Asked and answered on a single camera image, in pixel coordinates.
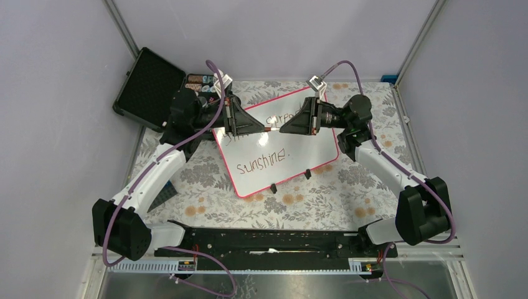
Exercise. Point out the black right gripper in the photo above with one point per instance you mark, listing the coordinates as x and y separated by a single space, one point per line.
305 121

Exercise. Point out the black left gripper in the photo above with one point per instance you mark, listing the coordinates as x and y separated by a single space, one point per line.
236 121

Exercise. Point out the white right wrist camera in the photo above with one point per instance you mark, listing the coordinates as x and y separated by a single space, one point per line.
318 85

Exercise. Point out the pink framed whiteboard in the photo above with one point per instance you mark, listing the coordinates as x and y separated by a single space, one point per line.
256 162

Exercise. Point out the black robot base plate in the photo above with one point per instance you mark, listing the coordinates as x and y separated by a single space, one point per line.
220 242

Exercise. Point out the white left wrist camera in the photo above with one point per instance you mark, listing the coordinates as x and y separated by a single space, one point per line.
222 82

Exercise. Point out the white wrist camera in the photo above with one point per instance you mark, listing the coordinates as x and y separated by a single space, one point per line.
318 85
222 82

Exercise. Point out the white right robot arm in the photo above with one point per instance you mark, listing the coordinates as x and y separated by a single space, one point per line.
423 204

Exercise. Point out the grey lego baseplate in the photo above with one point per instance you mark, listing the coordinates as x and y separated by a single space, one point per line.
166 193

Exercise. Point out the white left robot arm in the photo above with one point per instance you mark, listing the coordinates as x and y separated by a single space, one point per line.
118 223

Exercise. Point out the black poker chip case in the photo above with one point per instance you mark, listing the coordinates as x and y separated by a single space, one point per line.
150 88

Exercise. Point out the blue corner bracket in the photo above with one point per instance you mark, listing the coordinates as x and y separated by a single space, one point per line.
391 79

